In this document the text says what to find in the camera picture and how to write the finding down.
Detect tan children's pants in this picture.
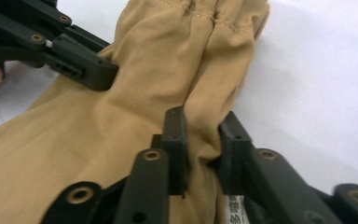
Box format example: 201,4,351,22
0,0,271,224

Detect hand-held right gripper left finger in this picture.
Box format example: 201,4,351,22
113,105,190,224

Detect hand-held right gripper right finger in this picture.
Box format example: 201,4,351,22
217,110,344,224

